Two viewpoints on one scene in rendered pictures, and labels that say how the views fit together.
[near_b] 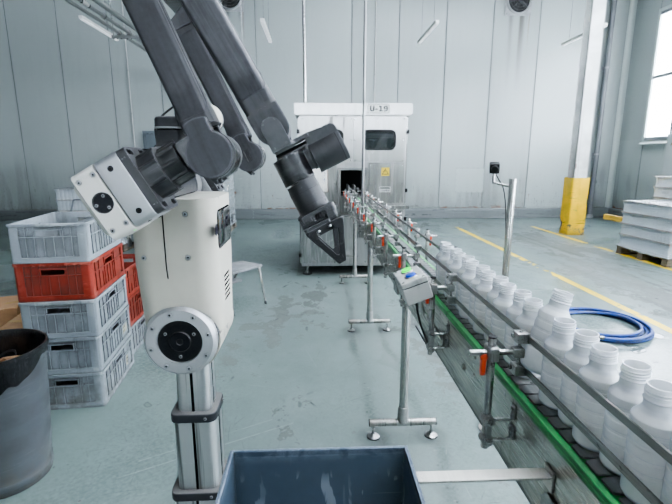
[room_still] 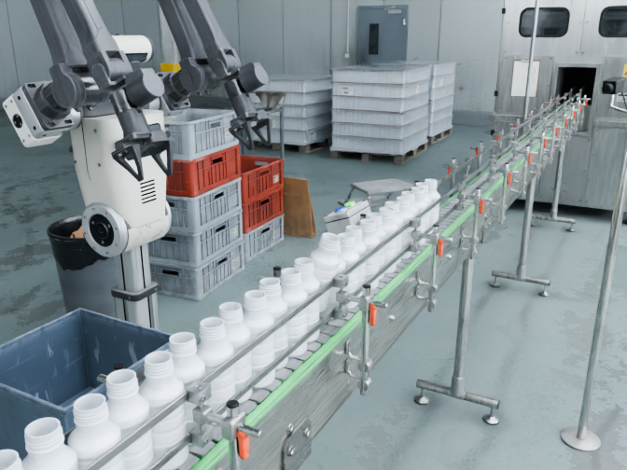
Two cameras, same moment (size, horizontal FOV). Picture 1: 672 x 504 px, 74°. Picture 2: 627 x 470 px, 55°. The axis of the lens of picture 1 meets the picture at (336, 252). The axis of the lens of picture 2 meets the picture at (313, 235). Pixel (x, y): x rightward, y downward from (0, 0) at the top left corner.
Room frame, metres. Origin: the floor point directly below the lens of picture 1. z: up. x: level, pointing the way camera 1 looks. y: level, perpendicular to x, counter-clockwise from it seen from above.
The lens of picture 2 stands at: (-0.16, -0.98, 1.58)
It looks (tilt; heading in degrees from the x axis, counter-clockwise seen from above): 18 degrees down; 31
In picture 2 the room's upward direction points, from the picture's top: straight up
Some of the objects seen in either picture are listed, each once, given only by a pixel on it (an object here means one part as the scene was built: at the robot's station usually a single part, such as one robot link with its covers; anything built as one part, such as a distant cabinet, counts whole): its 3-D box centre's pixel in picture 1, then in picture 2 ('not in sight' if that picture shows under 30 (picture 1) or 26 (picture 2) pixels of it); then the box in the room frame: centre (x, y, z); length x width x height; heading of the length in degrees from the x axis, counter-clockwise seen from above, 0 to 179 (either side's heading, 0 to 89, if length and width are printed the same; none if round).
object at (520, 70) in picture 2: (318, 178); (524, 77); (5.48, 0.21, 1.22); 0.23 x 0.03 x 0.32; 93
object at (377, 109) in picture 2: not in sight; (382, 111); (7.51, 2.49, 0.59); 1.24 x 1.03 x 1.17; 5
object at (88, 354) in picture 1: (83, 336); (194, 233); (2.68, 1.62, 0.33); 0.61 x 0.41 x 0.22; 9
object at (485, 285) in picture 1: (486, 302); (373, 246); (1.11, -0.39, 1.08); 0.06 x 0.06 x 0.17
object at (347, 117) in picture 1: (348, 188); (582, 92); (6.27, -0.17, 1.05); 1.60 x 1.40 x 2.10; 3
